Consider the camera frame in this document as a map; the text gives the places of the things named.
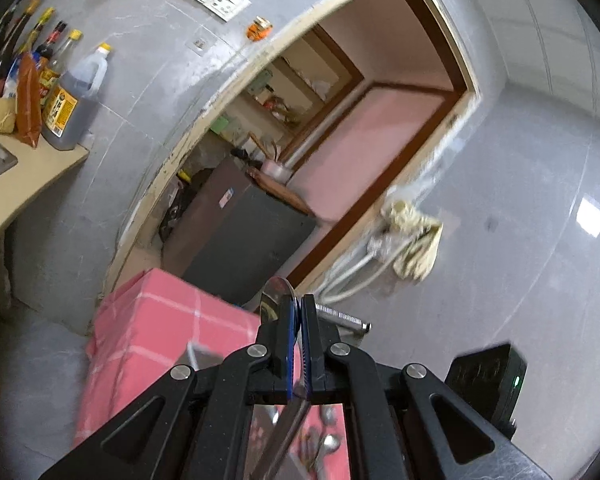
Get red-cap sauce bottle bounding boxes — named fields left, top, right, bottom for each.
left=32, top=21, right=67, bottom=71

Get yellow-cap sauce bottle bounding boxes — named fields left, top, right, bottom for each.
left=15, top=7, right=56, bottom=61

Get white pipes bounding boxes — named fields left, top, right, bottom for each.
left=317, top=240, right=411, bottom=306

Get black bag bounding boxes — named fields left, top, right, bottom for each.
left=158, top=180, right=196, bottom=241

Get yellowish white rag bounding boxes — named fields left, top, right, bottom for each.
left=369, top=199, right=445, bottom=283

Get wooden door frame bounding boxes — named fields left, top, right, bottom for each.
left=280, top=0, right=481, bottom=286

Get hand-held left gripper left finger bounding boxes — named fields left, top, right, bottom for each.
left=37, top=296, right=301, bottom=480

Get beige kitchen counter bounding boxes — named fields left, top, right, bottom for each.
left=0, top=130, right=91, bottom=261

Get orange-brown snack packet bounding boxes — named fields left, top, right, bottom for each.
left=16, top=52, right=42, bottom=148

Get large soy sauce jug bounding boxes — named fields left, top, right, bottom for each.
left=41, top=42, right=113, bottom=152

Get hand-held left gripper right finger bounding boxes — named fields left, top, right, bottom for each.
left=300, top=294, right=553, bottom=480

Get grey cabinet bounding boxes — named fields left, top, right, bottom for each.
left=161, top=155, right=317, bottom=306

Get metal textured-handle utensil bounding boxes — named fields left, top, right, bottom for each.
left=314, top=302, right=372, bottom=336

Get pink checked tablecloth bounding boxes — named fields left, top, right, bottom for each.
left=72, top=267, right=361, bottom=480

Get wooden cutting board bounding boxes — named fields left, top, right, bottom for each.
left=245, top=167, right=317, bottom=218

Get clear yellow-cap bottle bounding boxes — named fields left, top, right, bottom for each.
left=40, top=29, right=83, bottom=91

